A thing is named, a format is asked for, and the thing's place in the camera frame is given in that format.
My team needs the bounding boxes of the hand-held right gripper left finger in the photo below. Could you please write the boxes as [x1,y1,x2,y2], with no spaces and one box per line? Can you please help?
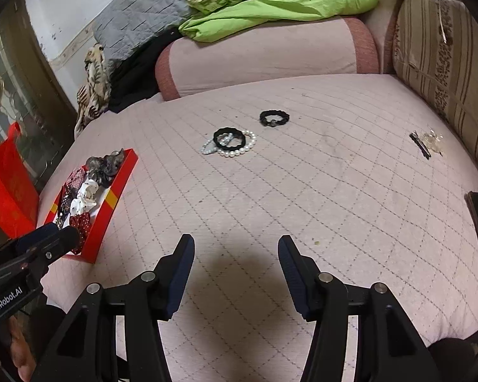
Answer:
[31,234,196,382]

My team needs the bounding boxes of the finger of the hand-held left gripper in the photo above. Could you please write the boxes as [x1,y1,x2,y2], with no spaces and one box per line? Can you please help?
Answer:
[15,223,81,256]

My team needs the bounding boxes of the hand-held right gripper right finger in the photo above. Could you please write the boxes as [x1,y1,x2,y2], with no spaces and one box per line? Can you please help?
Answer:
[278,236,433,382]

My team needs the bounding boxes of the black lace hair clip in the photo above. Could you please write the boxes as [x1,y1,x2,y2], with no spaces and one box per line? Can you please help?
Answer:
[53,191,73,229]

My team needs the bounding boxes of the red polka dot scrunchie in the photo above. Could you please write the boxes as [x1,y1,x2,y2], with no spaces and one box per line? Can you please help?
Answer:
[69,212,93,254]

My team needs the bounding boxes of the white cherry print scrunchie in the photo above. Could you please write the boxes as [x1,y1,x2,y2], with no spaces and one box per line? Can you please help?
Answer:
[69,179,101,215]

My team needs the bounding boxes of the red checked scrunchie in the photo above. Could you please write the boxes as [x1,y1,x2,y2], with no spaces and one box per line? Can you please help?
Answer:
[65,167,87,192]

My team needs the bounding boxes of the red cardboard box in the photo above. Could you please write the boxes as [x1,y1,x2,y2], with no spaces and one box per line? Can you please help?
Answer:
[43,147,139,264]

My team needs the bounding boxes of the black dotted mesh scrunchie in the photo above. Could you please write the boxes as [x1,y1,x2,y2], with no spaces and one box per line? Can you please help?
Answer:
[93,170,114,188]

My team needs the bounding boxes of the grey organza scrunchie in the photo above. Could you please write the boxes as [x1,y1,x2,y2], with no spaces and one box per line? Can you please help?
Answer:
[85,148,127,180]

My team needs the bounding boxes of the black pearl hair tie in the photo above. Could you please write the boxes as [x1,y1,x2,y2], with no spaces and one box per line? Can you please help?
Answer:
[213,127,246,149]

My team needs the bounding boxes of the person's left hand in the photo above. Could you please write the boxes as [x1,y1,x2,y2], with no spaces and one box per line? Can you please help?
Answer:
[7,317,38,382]

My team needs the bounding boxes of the red paper bag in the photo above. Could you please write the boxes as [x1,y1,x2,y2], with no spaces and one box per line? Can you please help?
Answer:
[0,122,41,240]

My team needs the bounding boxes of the wooden glass door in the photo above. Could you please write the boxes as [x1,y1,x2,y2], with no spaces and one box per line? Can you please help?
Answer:
[0,0,79,192]

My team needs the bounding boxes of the floral patterned cloth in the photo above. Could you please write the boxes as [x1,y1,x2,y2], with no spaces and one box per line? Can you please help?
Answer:
[74,44,113,139]

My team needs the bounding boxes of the black cloth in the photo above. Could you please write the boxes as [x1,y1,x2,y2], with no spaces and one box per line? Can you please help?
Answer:
[108,28,186,114]

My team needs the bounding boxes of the clear hair claw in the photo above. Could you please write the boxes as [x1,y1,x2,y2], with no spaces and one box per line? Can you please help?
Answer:
[420,128,444,157]

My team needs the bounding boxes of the pink bolster pillow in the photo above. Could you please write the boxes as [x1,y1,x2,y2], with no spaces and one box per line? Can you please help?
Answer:
[155,15,381,103]

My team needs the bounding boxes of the grey quilted blanket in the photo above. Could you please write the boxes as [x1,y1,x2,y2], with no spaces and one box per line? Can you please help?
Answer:
[92,0,200,63]

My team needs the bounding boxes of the beige striped floral cushion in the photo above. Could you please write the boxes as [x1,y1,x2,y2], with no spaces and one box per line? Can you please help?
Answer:
[391,0,478,186]

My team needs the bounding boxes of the clear crystal bead bracelet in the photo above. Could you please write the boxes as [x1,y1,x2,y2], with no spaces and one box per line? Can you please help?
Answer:
[201,132,236,155]

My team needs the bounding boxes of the white pearl bracelet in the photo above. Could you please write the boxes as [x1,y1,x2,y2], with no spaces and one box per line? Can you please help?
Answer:
[217,128,257,160]

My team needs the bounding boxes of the black braided hair tie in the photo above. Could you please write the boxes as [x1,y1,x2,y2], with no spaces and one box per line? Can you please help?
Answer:
[259,109,290,129]

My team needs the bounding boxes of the white cable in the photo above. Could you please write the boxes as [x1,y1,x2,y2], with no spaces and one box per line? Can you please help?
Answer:
[437,0,452,44]

